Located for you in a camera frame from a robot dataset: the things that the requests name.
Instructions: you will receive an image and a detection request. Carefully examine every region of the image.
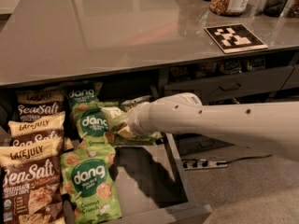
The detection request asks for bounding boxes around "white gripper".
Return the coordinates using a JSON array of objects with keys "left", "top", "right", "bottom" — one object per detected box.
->
[{"left": 117, "top": 102, "right": 150, "bottom": 139}]

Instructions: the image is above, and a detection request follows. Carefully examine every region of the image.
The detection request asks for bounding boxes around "green Kettle jalapeno chip bag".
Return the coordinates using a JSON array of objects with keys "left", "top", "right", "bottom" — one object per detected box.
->
[{"left": 101, "top": 106, "right": 163, "bottom": 146}]

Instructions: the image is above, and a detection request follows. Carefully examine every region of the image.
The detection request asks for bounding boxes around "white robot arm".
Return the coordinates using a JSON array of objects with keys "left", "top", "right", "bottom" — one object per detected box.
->
[{"left": 128, "top": 92, "right": 299, "bottom": 161}]

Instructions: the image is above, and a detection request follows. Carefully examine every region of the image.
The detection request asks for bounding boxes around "middle Dang coconut chips bag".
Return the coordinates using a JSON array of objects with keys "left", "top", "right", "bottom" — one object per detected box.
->
[{"left": 71, "top": 102, "right": 115, "bottom": 148}]

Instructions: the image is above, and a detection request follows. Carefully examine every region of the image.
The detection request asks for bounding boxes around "dang coconut chips bag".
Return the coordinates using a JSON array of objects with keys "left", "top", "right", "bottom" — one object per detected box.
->
[
  {"left": 71, "top": 102, "right": 115, "bottom": 148},
  {"left": 61, "top": 145, "right": 121, "bottom": 224},
  {"left": 63, "top": 81, "right": 103, "bottom": 107}
]

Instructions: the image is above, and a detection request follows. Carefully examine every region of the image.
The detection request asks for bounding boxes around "back Dang coconut chips bag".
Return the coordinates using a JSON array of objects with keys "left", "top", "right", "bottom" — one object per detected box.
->
[{"left": 63, "top": 81, "right": 103, "bottom": 107}]

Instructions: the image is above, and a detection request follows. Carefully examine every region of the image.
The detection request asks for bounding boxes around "front Dang coconut chips bag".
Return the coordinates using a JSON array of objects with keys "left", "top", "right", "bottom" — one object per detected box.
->
[{"left": 61, "top": 145, "right": 121, "bottom": 224}]

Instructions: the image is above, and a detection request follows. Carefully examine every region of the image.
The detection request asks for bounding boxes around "grey lower right drawer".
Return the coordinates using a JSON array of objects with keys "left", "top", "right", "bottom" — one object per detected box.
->
[{"left": 174, "top": 134, "right": 230, "bottom": 155}]

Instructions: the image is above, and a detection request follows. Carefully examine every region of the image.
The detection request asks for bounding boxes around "open grey top drawer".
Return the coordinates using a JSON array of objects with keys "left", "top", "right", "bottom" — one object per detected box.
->
[{"left": 0, "top": 87, "right": 210, "bottom": 224}]

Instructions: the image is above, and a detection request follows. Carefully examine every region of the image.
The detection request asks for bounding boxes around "middle Late July chips bag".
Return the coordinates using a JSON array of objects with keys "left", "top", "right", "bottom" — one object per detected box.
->
[{"left": 8, "top": 111, "right": 73, "bottom": 150}]

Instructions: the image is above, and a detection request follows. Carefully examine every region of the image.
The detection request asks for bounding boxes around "late july chips bag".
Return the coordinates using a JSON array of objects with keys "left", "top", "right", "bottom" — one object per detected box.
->
[
  {"left": 8, "top": 111, "right": 73, "bottom": 150},
  {"left": 0, "top": 138, "right": 65, "bottom": 224},
  {"left": 16, "top": 88, "right": 64, "bottom": 122}
]

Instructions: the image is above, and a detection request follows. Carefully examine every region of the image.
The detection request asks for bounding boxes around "back Late July chips bag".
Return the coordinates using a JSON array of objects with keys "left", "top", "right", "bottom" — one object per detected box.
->
[{"left": 16, "top": 88, "right": 64, "bottom": 122}]

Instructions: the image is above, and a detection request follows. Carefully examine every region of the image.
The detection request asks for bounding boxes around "front Late July chips bag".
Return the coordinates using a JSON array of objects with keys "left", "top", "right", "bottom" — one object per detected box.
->
[{"left": 0, "top": 138, "right": 65, "bottom": 224}]

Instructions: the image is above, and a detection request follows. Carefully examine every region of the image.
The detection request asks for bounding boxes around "grey upper right drawer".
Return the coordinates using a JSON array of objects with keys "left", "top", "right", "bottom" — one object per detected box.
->
[{"left": 164, "top": 66, "right": 293, "bottom": 103}]

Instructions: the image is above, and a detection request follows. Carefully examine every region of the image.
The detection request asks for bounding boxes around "grey power strip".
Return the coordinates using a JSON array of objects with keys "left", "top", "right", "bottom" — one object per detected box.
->
[{"left": 182, "top": 159, "right": 228, "bottom": 171}]

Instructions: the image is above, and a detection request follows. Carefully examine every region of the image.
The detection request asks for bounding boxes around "black white fiducial marker tile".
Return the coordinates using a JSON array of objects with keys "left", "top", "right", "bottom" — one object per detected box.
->
[{"left": 205, "top": 23, "right": 268, "bottom": 54}]

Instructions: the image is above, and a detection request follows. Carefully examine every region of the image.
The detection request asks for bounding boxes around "black power cable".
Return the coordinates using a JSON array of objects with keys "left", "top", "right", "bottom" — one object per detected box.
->
[{"left": 225, "top": 154, "right": 274, "bottom": 166}]

